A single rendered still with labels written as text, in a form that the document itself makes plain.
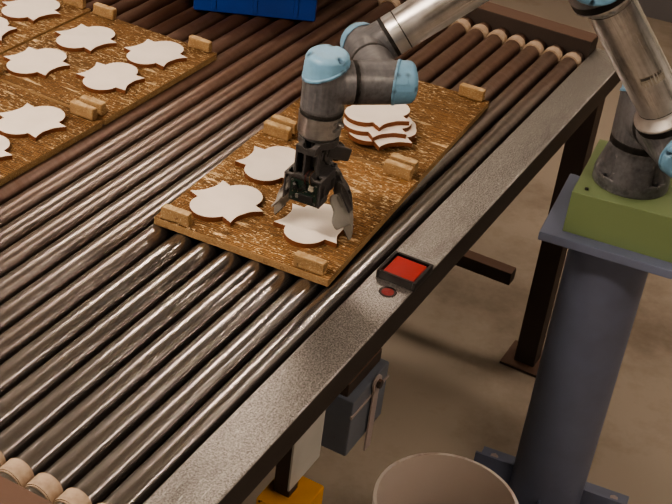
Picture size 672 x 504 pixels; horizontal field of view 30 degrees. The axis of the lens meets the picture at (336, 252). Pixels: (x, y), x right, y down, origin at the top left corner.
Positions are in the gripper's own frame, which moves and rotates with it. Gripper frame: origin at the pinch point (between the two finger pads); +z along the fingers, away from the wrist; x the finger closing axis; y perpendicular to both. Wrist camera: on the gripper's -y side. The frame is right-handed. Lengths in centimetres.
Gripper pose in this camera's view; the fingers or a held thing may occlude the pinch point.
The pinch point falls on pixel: (313, 225)
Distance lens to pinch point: 227.4
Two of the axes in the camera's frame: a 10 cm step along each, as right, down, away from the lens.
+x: 9.0, 3.2, -3.0
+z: -1.0, 8.2, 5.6
